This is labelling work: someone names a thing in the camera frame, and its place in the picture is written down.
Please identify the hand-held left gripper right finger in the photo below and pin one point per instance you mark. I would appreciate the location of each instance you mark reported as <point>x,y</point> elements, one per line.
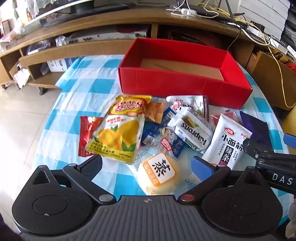
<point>203,169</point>

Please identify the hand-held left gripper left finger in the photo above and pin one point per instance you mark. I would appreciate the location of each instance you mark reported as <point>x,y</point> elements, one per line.
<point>92,166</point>

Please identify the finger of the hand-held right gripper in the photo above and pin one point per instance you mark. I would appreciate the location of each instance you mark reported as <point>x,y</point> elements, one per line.
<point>254,146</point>
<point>290,140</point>

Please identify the purple snack packet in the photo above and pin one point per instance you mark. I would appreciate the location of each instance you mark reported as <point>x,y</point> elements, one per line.
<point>254,127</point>

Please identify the white spicy strip packet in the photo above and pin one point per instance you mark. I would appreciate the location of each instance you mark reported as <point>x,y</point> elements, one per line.
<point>226,143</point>

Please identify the red gummy candy packet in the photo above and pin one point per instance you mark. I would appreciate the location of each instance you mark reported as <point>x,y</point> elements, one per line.
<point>86,134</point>

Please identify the yellow peach snack packet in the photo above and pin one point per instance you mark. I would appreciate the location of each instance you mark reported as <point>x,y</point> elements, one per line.
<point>115,134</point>

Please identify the white wafer packet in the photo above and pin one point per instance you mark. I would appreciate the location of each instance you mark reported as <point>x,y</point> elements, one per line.
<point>194,129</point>

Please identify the red clear pastry packet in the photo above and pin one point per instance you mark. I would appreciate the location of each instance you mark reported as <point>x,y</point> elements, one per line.
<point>227,115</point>

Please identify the clear steamed cake packet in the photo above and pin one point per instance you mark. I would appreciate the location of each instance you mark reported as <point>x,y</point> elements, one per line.
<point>157,180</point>

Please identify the blue snack packet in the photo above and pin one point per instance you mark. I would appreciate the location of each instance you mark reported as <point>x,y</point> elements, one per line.
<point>150,134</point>

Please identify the white packet with red print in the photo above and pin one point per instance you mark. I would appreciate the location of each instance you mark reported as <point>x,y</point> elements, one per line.
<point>192,102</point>

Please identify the tan snack packet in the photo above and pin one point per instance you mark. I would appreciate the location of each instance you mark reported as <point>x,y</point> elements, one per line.
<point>153,112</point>

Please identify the red cardboard box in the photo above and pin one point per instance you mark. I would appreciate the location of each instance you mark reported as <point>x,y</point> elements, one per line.
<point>161,78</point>

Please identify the brown cardboard box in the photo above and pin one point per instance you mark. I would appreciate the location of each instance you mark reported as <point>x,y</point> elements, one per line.
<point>266,76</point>

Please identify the blue white checked tablecloth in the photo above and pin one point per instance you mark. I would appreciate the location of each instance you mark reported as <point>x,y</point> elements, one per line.
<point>92,92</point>

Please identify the long white power strip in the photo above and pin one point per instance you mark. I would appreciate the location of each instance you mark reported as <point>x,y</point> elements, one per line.
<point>277,42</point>

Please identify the white printed carton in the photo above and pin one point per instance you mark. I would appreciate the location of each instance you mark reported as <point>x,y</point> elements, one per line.
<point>60,64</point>

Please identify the white bag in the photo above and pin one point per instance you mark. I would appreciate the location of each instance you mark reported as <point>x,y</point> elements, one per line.
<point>22,76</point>

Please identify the silver AV player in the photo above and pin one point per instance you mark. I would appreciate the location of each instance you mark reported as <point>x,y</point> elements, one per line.
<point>108,37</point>

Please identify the clear plastic bag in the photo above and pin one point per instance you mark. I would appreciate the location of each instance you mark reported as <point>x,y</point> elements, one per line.
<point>38,47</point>

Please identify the black router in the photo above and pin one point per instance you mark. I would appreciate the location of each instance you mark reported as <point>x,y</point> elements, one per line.
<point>215,12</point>

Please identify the wooden TV stand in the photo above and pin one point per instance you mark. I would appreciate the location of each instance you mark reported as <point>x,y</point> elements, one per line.
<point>92,25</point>

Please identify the small white power adapter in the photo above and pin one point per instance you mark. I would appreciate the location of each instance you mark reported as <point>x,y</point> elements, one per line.
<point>187,11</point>

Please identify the red framed picture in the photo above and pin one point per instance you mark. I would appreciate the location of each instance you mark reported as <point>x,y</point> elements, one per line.
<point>5,27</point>

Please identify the white lace cloth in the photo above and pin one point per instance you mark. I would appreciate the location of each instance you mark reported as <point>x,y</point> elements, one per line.
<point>39,5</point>

